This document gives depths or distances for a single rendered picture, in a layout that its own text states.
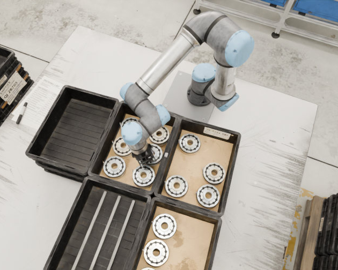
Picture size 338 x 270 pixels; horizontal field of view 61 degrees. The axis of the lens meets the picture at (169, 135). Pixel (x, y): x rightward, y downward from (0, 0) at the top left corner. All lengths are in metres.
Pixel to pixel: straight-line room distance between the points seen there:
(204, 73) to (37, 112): 0.96
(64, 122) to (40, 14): 2.04
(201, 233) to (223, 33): 0.81
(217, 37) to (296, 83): 1.89
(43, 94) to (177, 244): 1.14
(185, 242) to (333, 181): 1.55
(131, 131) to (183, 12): 2.34
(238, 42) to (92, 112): 0.84
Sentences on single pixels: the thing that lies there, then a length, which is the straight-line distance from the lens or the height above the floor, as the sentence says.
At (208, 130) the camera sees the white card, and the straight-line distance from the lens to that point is 1.38.
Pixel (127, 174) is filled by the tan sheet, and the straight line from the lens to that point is 1.35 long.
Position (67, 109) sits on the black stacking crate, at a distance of 1.57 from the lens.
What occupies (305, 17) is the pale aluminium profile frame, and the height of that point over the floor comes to 0.30.
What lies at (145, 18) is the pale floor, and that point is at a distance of 3.16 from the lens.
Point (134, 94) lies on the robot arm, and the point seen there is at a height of 1.20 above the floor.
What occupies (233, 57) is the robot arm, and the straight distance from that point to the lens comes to 1.03.
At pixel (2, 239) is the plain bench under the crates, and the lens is 1.60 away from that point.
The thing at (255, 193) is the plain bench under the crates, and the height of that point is 0.70.
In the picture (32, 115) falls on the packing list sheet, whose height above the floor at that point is 0.70.
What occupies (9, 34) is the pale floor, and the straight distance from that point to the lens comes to 3.35.
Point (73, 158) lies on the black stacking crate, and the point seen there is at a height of 0.83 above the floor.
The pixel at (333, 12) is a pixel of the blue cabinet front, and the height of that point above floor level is 0.41.
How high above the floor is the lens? 2.11
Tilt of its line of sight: 64 degrees down
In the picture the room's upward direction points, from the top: 2 degrees clockwise
